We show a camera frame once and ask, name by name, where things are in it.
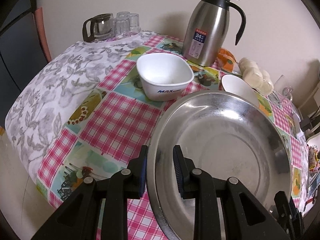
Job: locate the white round bowl red pattern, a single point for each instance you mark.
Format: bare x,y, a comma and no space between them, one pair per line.
237,86

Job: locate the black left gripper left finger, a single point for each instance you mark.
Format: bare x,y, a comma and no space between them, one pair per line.
98,206

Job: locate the clear drinking glass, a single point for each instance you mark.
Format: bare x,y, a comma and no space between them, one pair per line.
134,22
121,27
123,14

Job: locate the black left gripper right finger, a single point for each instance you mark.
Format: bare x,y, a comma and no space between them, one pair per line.
223,206

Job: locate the clear glass mug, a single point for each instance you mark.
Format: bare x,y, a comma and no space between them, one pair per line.
282,93

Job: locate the grey floral white cloth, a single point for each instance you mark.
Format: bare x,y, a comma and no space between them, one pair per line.
38,114

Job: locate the white square bowl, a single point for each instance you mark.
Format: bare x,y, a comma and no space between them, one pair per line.
163,76

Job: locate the orange snack packet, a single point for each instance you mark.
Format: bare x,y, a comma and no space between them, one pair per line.
226,60

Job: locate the black power adapter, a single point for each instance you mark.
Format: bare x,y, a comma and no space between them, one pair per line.
305,124

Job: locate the glass coffee pot black handle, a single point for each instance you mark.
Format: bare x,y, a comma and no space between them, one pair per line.
98,28

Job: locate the stainless steel thermos jug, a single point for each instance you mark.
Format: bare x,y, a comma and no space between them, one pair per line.
207,30

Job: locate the bag of white buns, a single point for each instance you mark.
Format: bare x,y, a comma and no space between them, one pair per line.
256,77

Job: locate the large stainless steel plate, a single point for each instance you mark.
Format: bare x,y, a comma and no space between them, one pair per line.
223,135

